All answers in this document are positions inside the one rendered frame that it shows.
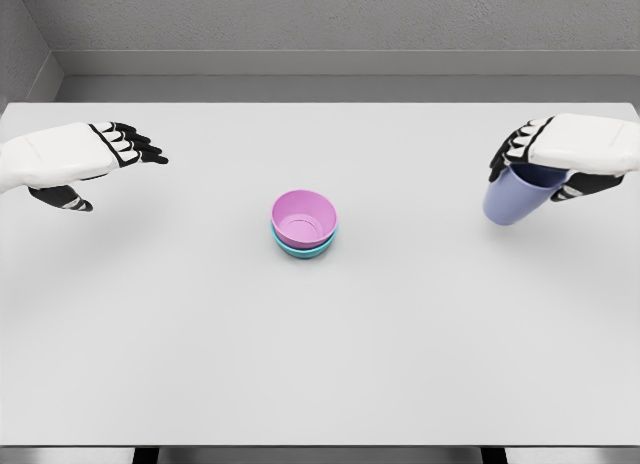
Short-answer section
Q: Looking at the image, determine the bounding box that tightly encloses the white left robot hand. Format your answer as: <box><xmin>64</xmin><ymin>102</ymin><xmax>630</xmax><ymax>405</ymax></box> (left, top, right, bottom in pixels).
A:
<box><xmin>18</xmin><ymin>121</ymin><xmax>170</xmax><ymax>214</ymax></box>

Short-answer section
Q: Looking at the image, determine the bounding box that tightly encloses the pink bowl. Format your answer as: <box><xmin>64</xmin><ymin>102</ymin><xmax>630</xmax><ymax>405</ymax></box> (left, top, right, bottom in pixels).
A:
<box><xmin>270</xmin><ymin>188</ymin><xmax>339</xmax><ymax>250</ymax></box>

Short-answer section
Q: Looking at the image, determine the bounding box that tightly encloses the lavender blue cup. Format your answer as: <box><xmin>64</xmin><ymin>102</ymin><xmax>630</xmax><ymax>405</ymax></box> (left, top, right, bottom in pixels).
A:
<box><xmin>482</xmin><ymin>163</ymin><xmax>572</xmax><ymax>228</ymax></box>

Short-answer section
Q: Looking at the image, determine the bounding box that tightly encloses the teal bowl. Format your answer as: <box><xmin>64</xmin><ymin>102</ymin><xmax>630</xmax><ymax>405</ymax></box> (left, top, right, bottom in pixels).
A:
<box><xmin>271</xmin><ymin>221</ymin><xmax>337</xmax><ymax>261</ymax></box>

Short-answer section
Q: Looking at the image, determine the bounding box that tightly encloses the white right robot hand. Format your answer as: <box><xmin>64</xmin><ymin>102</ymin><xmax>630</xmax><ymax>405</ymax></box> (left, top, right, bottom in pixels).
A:
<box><xmin>487</xmin><ymin>113</ymin><xmax>640</xmax><ymax>204</ymax></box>

